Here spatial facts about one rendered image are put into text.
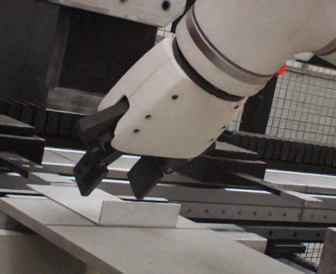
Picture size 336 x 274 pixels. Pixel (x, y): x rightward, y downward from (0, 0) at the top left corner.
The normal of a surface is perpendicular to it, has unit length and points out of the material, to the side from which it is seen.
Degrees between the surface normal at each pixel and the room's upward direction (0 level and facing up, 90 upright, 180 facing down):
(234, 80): 127
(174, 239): 0
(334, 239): 90
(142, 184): 90
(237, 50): 121
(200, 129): 132
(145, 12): 90
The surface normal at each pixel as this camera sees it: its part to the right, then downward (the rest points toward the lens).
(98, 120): -0.22, -0.47
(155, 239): 0.21, -0.97
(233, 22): -0.48, 0.33
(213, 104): 0.35, 0.79
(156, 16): 0.61, 0.21
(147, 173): -0.77, -0.09
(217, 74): -0.22, 0.56
